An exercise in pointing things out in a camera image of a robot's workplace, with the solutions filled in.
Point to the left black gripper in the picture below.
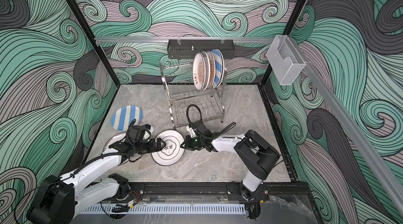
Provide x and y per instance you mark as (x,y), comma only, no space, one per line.
(152,146)

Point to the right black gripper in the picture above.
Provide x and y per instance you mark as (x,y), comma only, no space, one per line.
(187,143)

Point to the white plate green clover outline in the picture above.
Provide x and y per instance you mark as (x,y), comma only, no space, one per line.
(172,152)

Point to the white plate red characters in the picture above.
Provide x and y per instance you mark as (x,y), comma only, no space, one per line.
(115,139)

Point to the blue striped plate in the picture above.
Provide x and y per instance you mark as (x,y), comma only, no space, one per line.
(124,116)
(219,67)

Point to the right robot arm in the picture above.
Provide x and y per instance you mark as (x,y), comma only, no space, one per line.
(256,153)

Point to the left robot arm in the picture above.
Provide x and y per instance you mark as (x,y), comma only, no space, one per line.
(60,199)

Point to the steel two-tier dish rack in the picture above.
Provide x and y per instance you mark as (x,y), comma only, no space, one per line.
(186,102)

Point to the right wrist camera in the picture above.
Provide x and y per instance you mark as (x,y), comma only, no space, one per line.
(191,131)

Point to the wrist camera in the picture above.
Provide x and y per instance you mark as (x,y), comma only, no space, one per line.
(148,130)
(191,131)

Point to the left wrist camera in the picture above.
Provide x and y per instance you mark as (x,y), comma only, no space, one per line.
(148,130)

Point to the white slotted cable duct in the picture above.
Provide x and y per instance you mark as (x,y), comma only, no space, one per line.
(166,208)

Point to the black wall shelf basket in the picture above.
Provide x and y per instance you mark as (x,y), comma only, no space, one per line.
(188,48)

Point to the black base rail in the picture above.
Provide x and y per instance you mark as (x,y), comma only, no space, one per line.
(231,191)

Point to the clear mesh wall bin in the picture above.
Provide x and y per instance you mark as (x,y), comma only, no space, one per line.
(286,59)

